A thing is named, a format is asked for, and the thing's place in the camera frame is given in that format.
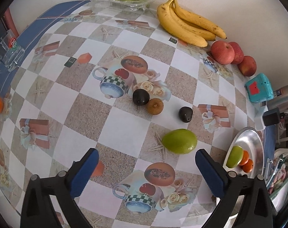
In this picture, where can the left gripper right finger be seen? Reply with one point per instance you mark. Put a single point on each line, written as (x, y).
(256, 209)

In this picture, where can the orange with stem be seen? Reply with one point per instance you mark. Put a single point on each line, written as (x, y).
(245, 158)

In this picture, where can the brown fruit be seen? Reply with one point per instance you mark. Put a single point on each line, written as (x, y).
(155, 106)

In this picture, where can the front red apple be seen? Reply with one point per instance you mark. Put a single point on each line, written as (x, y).
(222, 52)

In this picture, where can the large front orange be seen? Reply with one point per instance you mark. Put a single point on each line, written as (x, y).
(248, 166)

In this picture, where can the green mango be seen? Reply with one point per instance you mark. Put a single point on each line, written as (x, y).
(235, 157)
(180, 141)

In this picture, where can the dark plum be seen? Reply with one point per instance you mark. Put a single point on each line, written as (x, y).
(140, 97)

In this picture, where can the right red apple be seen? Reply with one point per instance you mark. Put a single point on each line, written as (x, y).
(248, 66)

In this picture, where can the black power adapter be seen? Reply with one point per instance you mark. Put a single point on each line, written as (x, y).
(271, 117)

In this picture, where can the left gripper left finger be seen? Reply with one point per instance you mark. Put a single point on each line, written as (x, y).
(37, 208)

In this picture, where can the glass mug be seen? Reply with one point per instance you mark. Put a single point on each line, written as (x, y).
(11, 52)

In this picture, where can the middle red apple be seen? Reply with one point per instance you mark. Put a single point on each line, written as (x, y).
(239, 55)

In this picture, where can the patterned tablecloth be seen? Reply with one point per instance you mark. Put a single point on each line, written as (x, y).
(73, 91)

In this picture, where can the yellow banana bunch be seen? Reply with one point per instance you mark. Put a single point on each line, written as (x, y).
(187, 26)

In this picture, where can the white power strip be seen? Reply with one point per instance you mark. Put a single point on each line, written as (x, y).
(258, 118)

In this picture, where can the teal plastic box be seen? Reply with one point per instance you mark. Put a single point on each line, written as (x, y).
(259, 89)

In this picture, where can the silver metal plate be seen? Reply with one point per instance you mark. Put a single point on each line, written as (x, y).
(249, 140)

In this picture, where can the red apple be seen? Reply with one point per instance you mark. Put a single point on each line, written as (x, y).
(248, 66)
(239, 55)
(222, 52)

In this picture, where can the steel kettle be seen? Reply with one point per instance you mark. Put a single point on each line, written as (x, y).
(280, 100)

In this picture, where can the dark avocado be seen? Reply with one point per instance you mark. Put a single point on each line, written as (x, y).
(185, 114)

